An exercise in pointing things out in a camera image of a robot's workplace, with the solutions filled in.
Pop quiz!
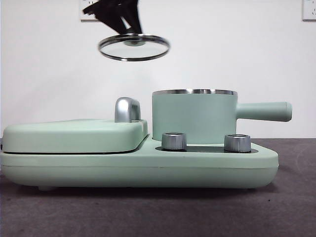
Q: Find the mint green grill lid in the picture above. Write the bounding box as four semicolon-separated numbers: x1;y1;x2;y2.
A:
3;118;150;154

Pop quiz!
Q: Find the silver control knob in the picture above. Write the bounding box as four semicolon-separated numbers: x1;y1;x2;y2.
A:
224;134;252;153
161;132;188;151

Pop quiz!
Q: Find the black control panel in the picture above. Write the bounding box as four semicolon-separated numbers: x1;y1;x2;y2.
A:
156;145;259;153

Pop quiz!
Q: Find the mint green breakfast machine base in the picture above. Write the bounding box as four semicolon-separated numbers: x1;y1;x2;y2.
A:
0;139;279;192

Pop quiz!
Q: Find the white wall socket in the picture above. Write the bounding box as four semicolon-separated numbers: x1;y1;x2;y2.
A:
302;0;316;22
79;0;103;22

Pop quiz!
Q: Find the silver grill lid handle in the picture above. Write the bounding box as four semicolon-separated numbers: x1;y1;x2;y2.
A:
115;97;142;123

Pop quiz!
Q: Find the mint green handled pot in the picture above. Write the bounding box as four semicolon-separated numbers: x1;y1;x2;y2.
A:
151;88;293;145

